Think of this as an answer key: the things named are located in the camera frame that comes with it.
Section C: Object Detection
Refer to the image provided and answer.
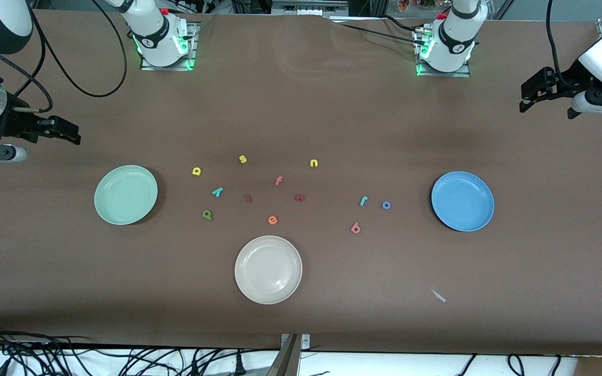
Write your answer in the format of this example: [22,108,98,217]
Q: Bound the green plate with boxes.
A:
[94,165,159,226]

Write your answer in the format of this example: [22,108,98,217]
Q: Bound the thin black base cable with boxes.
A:
[340,16,427,45]

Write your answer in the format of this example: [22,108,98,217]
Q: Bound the blue plate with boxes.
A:
[431,171,495,232]

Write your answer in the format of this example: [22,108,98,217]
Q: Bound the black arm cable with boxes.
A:
[544,0,573,89]
[0,0,128,113]

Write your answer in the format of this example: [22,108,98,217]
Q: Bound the tangled black cable bundle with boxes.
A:
[0,321,281,376]

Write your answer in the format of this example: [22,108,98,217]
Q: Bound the brown table cover mat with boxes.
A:
[0,9,602,356]

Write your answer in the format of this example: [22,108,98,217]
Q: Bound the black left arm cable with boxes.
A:
[544,0,573,89]

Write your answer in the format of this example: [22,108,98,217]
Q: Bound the grey power strip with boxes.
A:
[271,0,349,16]

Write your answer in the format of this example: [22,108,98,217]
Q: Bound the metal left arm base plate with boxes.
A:
[413,26,471,78]

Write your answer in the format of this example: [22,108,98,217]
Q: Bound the beige plate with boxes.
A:
[234,236,303,305]

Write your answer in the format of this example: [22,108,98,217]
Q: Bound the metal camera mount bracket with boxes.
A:
[265,333,312,376]

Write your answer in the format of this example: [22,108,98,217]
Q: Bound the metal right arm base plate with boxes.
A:
[141,21,198,72]

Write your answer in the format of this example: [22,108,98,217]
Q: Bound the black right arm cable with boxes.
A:
[0,0,128,113]

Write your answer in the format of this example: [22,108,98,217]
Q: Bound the orange flower decoration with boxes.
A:
[396,0,437,12]

